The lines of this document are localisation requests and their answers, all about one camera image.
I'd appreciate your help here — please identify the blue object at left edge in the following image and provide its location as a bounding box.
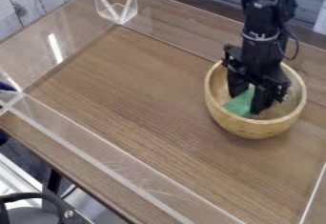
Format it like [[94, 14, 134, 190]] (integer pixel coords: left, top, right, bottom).
[[0, 81, 16, 146]]

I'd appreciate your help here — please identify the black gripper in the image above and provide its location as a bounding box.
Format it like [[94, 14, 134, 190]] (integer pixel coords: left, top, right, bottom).
[[223, 29, 291, 114]]

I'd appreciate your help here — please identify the black cable bottom left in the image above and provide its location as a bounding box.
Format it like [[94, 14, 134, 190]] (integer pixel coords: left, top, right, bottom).
[[0, 193, 66, 224]]

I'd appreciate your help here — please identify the brown wooden bowl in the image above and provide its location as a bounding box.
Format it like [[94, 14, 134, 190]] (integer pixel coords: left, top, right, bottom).
[[203, 62, 307, 139]]

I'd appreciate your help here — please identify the green rectangular block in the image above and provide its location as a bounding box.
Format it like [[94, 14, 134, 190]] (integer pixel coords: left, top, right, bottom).
[[223, 88, 255, 117]]

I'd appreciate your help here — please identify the black table leg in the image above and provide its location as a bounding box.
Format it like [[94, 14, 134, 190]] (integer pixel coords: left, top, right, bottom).
[[47, 170, 63, 194]]

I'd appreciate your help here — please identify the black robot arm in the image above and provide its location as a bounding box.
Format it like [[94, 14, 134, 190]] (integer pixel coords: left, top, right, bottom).
[[223, 0, 297, 114]]

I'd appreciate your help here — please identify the clear acrylic enclosure wall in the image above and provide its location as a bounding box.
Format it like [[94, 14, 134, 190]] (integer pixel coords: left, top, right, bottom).
[[0, 0, 326, 224]]

